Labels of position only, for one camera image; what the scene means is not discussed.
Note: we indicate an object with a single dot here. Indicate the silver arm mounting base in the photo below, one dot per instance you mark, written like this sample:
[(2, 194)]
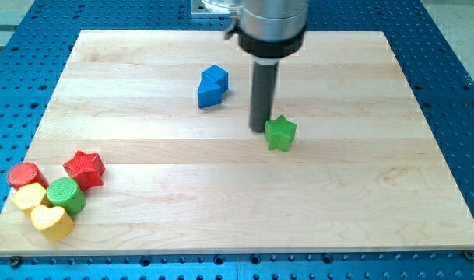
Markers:
[(208, 8)]

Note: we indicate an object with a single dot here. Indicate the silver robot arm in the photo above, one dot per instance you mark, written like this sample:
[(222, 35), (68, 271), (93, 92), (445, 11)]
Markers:
[(269, 30)]

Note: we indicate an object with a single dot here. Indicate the green star block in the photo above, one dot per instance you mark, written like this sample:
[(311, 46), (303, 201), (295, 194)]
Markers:
[(280, 133)]

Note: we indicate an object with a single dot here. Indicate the red star block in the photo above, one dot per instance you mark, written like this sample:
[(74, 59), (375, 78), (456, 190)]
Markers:
[(86, 169)]

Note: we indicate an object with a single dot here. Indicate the green circle block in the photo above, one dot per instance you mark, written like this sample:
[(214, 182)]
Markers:
[(65, 192)]

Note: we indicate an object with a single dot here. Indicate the red circle block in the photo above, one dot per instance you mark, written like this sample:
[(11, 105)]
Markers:
[(26, 173)]

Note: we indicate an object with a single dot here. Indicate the blue triangle block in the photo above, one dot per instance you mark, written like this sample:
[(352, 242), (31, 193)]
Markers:
[(209, 93)]

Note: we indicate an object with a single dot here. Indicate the blue cube block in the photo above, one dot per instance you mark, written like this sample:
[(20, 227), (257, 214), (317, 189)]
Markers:
[(217, 75)]

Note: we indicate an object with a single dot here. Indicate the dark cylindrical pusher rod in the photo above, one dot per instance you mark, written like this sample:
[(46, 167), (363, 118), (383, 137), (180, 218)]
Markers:
[(262, 92)]

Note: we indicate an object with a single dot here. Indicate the wooden board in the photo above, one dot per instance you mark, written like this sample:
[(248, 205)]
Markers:
[(364, 172)]

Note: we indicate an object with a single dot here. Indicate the yellow heart block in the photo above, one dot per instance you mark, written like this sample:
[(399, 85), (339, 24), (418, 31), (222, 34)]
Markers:
[(54, 222)]

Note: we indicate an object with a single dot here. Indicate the yellow hexagon block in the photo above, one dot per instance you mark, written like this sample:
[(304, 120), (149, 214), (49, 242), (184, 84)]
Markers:
[(29, 196)]

